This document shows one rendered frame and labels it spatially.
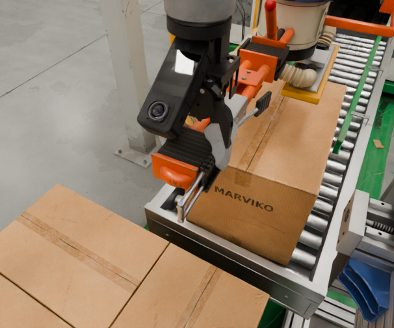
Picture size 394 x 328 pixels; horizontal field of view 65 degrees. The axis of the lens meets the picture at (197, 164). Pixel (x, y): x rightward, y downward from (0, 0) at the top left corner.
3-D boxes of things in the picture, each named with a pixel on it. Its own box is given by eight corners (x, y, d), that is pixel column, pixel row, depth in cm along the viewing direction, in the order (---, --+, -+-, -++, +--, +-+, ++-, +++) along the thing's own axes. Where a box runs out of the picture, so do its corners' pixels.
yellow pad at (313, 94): (307, 44, 103) (311, 28, 100) (338, 51, 100) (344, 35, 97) (279, 95, 82) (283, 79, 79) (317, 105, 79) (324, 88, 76)
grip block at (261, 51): (246, 58, 75) (249, 34, 71) (285, 67, 72) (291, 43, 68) (233, 73, 70) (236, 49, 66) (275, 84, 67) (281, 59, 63)
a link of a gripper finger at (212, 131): (252, 151, 47) (235, 97, 42) (237, 177, 43) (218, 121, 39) (233, 151, 49) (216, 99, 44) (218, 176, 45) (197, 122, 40)
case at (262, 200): (238, 136, 160) (248, 63, 131) (318, 159, 147) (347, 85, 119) (186, 224, 122) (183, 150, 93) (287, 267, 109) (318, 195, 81)
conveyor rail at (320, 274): (381, 54, 255) (391, 30, 242) (387, 55, 253) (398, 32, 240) (298, 306, 114) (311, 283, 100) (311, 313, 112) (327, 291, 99)
